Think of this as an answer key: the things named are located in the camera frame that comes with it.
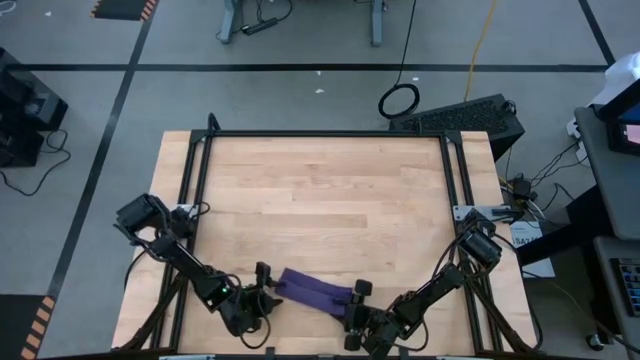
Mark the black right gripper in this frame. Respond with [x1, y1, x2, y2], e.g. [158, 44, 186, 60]
[343, 278, 401, 352]

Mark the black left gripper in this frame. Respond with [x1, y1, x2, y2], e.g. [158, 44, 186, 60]
[232, 262, 284, 337]

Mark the purple towel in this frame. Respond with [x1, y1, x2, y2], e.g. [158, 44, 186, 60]
[273, 267, 355, 320]

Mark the grey metal mounting plate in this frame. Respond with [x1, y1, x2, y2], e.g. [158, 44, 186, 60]
[452, 204, 514, 222]

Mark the white paper sheet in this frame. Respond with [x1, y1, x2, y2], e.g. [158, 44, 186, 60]
[508, 219, 557, 280]

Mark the black power adapter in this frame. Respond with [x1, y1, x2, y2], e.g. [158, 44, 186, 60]
[509, 174, 539, 202]

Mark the black computer tower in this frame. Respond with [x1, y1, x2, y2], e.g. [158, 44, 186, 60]
[388, 93, 527, 162]

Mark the black desk leg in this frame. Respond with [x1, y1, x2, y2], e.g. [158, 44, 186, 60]
[516, 183, 615, 267]

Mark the black orange striped floor mat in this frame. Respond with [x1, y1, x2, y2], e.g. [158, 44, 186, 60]
[89, 0, 160, 22]
[0, 293, 57, 360]

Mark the grey desk with control pad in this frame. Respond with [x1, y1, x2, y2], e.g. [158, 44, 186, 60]
[592, 235, 640, 347]

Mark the black control pad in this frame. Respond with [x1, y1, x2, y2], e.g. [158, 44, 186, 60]
[610, 256, 640, 318]

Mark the black power strip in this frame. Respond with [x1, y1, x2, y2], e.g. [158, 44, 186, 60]
[241, 16, 280, 37]

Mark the grey desk leg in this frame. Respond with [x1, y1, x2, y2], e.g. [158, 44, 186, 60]
[368, 0, 390, 48]
[216, 0, 242, 45]

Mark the white power strip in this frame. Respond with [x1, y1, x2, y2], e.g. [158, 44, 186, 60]
[565, 117, 590, 165]

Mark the black equipment rack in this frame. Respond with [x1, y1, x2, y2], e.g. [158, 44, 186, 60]
[0, 47, 70, 169]

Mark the black laptop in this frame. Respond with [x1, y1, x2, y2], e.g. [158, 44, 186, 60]
[596, 78, 640, 157]

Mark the white cloth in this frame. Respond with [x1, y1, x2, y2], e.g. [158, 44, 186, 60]
[588, 51, 640, 108]

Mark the black aluminium table frame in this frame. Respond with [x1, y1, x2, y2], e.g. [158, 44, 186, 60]
[112, 112, 544, 357]

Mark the black hanging cable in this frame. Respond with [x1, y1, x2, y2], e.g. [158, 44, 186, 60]
[377, 0, 422, 121]

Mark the thick yellow hanging cable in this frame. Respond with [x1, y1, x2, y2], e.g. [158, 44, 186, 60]
[463, 0, 500, 103]

